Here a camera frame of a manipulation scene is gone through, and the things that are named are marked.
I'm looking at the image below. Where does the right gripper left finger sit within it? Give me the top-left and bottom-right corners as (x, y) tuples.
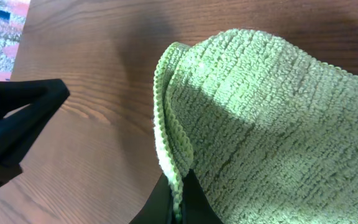
(129, 174), (173, 224)

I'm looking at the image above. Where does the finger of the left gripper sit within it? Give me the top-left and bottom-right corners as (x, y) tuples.
(0, 79), (70, 187)

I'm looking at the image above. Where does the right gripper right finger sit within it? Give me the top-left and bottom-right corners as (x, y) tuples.
(181, 169), (223, 224)

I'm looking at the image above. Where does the green microfiber cloth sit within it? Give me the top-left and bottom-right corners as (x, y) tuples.
(154, 29), (358, 223)

